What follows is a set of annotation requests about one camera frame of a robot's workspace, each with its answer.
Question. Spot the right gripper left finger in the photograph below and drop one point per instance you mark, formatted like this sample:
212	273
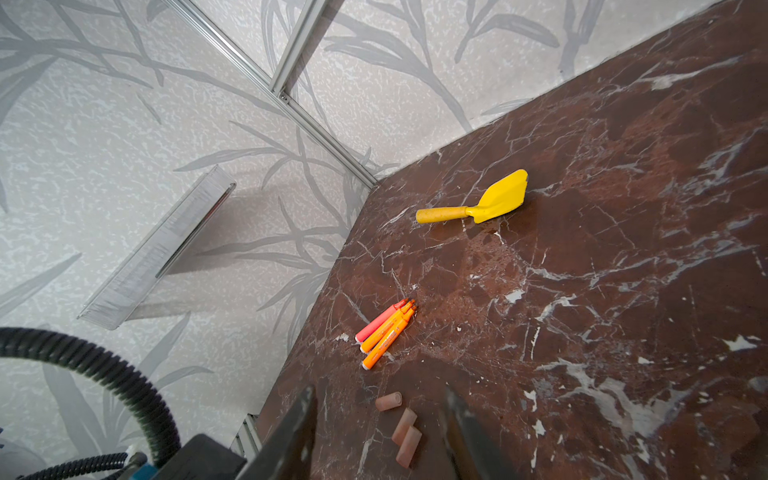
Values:
287	453

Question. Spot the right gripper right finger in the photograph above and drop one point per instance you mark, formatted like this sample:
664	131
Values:
471	451

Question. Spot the translucent pen cap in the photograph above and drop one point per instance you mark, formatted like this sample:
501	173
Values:
389	401
407	420
408	447

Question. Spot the orange highlighter pen group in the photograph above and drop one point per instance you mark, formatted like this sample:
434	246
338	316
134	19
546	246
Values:
404	314

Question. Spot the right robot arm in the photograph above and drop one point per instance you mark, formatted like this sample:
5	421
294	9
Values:
382	424

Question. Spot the pink highlighter pen upper group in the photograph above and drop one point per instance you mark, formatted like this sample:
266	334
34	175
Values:
363	334

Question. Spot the yellow toy shovel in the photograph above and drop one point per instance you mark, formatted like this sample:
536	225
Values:
500	198

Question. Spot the clear plastic wall bin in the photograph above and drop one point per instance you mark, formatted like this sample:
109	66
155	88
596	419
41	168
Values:
139	273

